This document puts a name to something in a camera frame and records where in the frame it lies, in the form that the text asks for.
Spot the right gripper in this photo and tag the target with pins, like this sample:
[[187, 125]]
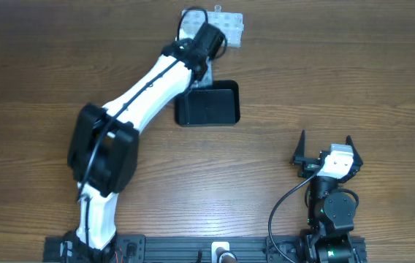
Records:
[[308, 168]]

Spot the clear test tube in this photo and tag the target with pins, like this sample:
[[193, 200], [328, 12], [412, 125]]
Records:
[[217, 8], [204, 75]]

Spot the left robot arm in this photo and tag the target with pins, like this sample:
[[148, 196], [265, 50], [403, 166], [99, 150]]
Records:
[[156, 84]]

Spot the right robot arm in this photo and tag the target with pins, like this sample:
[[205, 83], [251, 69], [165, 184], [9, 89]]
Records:
[[339, 210]]

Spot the black tray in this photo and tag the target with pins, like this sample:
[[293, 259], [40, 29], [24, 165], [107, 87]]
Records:
[[211, 106]]

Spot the white test tube rack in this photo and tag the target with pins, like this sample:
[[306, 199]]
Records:
[[231, 29]]

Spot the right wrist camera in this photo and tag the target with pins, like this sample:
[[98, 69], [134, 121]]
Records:
[[337, 160]]

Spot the mounting rail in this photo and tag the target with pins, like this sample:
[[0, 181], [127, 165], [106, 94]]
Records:
[[178, 250]]

